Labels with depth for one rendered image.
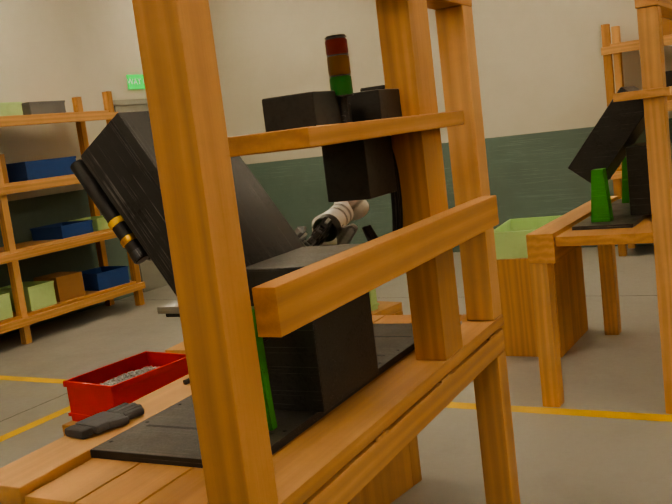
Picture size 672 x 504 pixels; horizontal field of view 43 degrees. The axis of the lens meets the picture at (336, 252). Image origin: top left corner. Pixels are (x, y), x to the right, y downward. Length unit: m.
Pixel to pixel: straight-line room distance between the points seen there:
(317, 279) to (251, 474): 0.37
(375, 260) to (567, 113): 7.54
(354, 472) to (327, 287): 0.44
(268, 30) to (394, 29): 8.59
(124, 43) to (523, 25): 4.39
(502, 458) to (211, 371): 1.58
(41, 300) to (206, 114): 6.91
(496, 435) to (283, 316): 1.48
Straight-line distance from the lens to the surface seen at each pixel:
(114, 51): 10.03
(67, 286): 8.51
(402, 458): 3.68
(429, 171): 2.28
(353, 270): 1.73
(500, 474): 2.91
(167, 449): 1.91
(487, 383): 2.80
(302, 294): 1.55
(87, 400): 2.53
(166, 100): 1.43
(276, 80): 10.77
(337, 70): 1.94
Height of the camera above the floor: 1.52
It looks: 8 degrees down
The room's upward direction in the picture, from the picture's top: 7 degrees counter-clockwise
